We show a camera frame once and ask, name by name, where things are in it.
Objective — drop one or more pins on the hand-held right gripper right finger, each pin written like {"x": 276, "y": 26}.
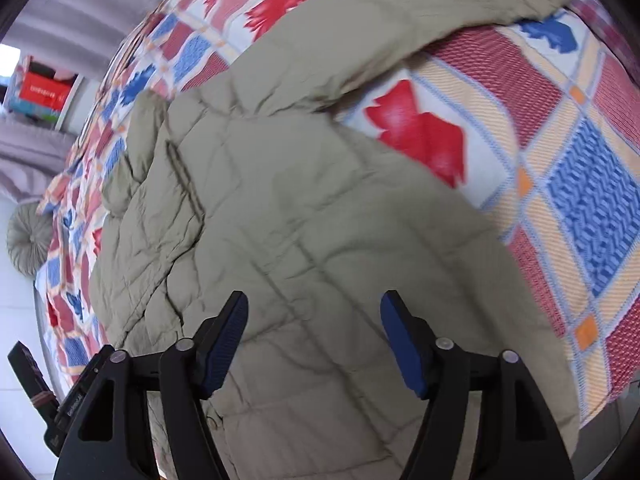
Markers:
{"x": 400, "y": 340}

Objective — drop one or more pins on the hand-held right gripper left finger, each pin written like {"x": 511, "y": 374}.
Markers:
{"x": 231, "y": 332}

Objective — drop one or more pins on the khaki padded jacket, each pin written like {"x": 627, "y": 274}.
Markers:
{"x": 300, "y": 210}

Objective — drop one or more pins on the round grey pleated cushion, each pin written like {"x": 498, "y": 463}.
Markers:
{"x": 27, "y": 240}

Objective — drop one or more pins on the leaf patterned patchwork blanket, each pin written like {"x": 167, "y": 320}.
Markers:
{"x": 575, "y": 200}

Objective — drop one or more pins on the red box on shelf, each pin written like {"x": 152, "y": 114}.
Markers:
{"x": 67, "y": 105}

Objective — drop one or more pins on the grey curtain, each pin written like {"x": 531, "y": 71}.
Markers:
{"x": 75, "y": 10}

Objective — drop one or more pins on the pink checked cloth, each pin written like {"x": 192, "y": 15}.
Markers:
{"x": 610, "y": 25}

